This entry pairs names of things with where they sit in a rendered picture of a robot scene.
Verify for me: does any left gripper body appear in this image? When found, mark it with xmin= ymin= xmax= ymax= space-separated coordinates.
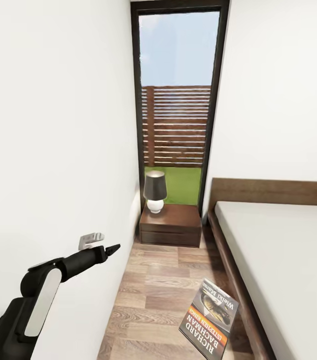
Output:
xmin=73 ymin=245 xmax=107 ymax=274

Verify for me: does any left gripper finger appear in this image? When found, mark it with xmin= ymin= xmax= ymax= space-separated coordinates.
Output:
xmin=105 ymin=244 xmax=121 ymax=259

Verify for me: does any hardback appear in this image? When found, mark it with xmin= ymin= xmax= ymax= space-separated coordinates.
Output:
xmin=178 ymin=278 xmax=240 ymax=360

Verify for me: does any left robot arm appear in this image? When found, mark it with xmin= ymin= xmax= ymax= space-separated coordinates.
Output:
xmin=0 ymin=232 xmax=121 ymax=360

